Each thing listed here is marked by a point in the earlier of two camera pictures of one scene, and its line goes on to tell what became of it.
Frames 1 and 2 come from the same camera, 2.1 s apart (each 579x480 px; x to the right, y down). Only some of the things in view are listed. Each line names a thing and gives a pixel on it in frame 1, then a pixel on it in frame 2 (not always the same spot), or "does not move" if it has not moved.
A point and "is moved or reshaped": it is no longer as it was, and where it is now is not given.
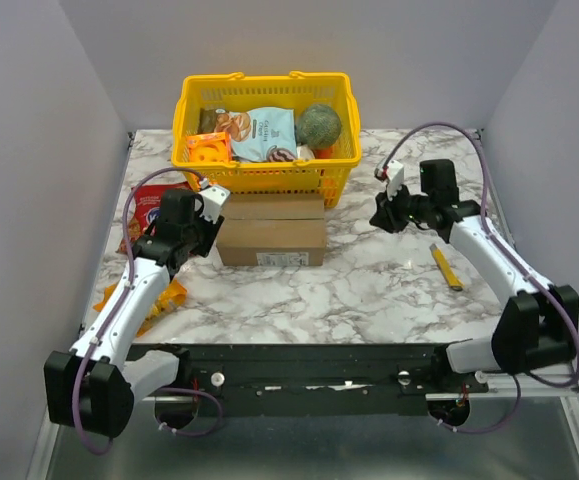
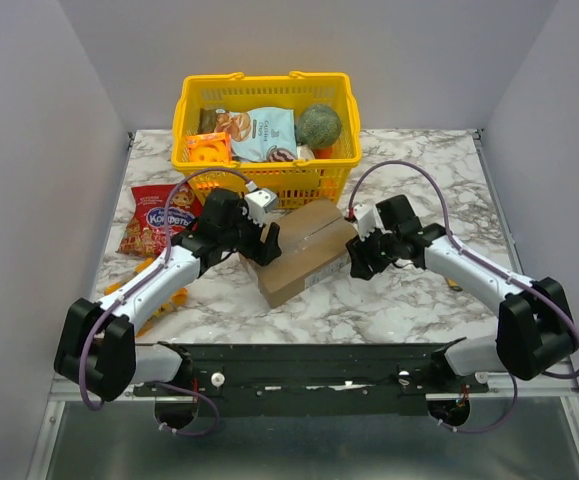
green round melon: [317, 125] does not move
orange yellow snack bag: [175, 293] does not move
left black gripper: [212, 231] to [260, 252]
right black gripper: [389, 211] to [369, 250]
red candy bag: [145, 206] does not move
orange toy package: [212, 147] does not move
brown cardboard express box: [273, 229] is moved or reshaped
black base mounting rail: [319, 380] does not move
